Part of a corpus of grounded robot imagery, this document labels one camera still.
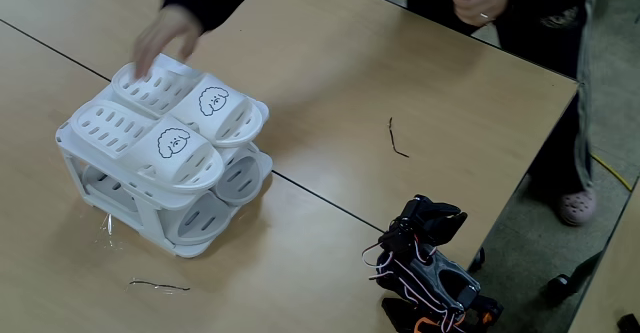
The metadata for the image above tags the grey bear slipper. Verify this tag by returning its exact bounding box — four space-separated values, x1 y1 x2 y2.
82 165 240 248
212 145 266 208

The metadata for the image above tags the white dog slipper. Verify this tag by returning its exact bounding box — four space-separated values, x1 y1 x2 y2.
69 99 225 194
110 61 265 149

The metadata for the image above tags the white two-tier shoe rack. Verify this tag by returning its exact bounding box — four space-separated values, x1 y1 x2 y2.
54 52 275 259

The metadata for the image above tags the person's left hand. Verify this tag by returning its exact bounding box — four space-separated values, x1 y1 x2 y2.
451 0 510 28

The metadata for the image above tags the person's right hand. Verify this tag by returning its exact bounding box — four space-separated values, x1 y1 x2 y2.
132 3 204 80

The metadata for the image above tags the black caster wheel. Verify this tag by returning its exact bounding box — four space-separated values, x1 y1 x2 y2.
616 312 640 333
467 246 487 274
544 272 574 305

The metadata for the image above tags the pink clog shoe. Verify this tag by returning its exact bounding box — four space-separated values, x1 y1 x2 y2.
555 187 599 228

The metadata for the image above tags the grey chair base leg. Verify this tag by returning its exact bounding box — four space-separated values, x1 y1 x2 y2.
569 250 605 294

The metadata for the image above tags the person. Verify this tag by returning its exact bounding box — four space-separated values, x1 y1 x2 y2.
399 0 640 209

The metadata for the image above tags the clear tape piece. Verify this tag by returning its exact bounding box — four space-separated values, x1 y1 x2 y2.
98 211 124 252

